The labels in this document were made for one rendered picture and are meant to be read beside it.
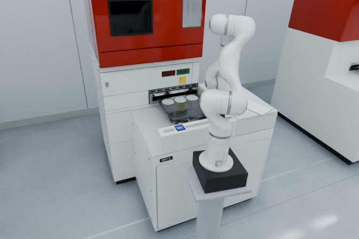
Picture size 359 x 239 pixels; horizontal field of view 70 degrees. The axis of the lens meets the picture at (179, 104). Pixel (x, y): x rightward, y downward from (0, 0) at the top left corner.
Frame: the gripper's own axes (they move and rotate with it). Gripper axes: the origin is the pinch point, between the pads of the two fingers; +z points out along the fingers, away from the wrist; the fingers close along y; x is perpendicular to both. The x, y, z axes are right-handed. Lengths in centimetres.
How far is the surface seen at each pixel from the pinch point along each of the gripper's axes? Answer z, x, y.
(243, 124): 7.3, 15.6, 2.8
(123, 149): 41, -60, -68
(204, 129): 4.5, -15.3, 3.5
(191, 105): 0.6, -6.2, -36.4
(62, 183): 79, -117, -102
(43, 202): 82, -133, -84
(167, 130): 2.3, -39.3, -1.3
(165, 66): -30, -20, -53
